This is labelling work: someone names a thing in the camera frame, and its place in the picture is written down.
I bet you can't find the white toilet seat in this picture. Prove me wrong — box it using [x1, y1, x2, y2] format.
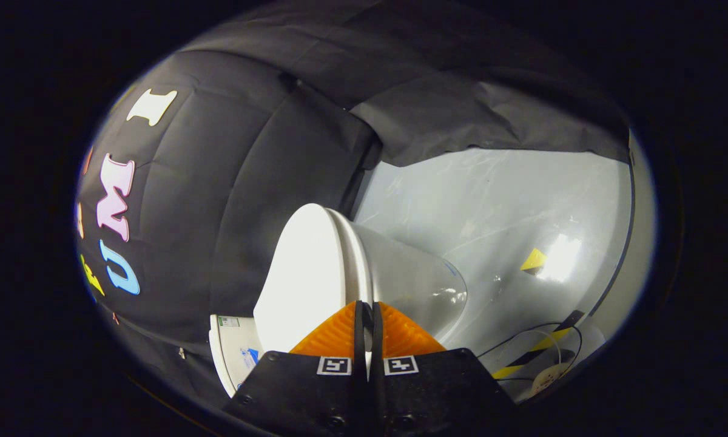
[326, 208, 377, 304]

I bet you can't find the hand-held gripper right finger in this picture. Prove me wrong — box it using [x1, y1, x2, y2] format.
[368, 302, 517, 437]

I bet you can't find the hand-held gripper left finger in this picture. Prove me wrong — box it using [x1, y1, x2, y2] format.
[223, 300, 368, 437]

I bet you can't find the round white disc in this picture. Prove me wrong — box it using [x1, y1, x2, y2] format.
[531, 363, 568, 395]

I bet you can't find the white toilet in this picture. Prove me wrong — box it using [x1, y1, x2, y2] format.
[209, 222, 468, 399]

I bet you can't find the black backdrop cloth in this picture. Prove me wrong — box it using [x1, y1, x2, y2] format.
[76, 0, 633, 415]

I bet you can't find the yellow black striped floor tape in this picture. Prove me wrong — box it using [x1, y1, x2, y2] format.
[493, 310, 585, 381]

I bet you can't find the yellow triangle floor sticker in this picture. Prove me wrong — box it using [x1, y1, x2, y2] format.
[520, 248, 548, 275]

